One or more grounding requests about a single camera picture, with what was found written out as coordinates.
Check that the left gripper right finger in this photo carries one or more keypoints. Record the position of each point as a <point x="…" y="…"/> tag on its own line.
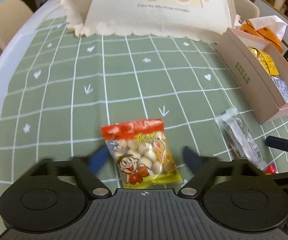
<point x="203" y="169"/>

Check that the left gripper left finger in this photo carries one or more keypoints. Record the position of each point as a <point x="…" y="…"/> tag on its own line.
<point x="85" y="169"/>

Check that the red yellow snack packet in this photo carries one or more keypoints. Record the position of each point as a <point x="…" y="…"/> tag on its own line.
<point x="271" y="169"/>

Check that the clear long snack packet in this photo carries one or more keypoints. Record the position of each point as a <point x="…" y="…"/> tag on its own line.
<point x="239" y="137"/>

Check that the red cartoon puff packet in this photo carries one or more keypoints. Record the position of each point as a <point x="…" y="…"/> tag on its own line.
<point x="141" y="153"/>

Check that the pink cardboard box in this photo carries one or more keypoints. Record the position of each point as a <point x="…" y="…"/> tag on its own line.
<point x="264" y="96"/>

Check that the green grid tablecloth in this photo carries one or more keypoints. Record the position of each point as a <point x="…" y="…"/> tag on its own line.
<point x="57" y="91"/>

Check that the orange white paper bag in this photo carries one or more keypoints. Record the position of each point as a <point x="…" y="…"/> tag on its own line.
<point x="270" y="28"/>

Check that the beige chair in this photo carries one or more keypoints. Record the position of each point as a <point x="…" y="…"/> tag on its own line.
<point x="246" y="9"/>
<point x="13" y="15"/>

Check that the cream food cover tent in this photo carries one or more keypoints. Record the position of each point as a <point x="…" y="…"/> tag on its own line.
<point x="199" y="20"/>

